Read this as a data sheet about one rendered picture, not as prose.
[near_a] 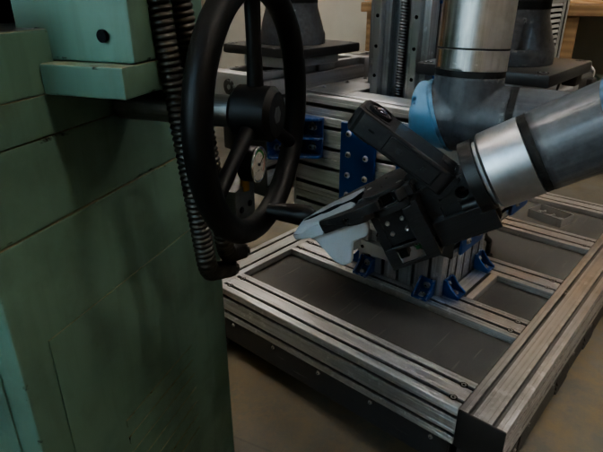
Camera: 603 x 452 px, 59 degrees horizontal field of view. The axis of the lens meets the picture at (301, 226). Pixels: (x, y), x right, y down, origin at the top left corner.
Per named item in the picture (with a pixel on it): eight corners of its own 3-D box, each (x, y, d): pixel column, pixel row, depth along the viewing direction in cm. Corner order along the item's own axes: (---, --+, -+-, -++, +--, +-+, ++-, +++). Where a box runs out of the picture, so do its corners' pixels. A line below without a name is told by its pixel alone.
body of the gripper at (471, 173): (387, 273, 53) (506, 234, 48) (348, 201, 52) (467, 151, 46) (398, 242, 60) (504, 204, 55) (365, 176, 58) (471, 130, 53)
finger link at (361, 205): (320, 239, 54) (399, 209, 50) (313, 227, 53) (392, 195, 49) (333, 221, 58) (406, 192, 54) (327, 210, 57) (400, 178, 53)
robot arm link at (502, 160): (516, 127, 44) (513, 108, 51) (463, 150, 46) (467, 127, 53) (550, 204, 46) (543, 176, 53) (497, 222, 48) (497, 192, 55)
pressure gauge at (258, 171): (253, 198, 89) (251, 152, 86) (233, 195, 90) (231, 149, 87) (267, 186, 95) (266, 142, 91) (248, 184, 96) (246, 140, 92)
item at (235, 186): (239, 235, 92) (236, 192, 89) (177, 226, 96) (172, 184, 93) (257, 217, 99) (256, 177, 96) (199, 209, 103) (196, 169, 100)
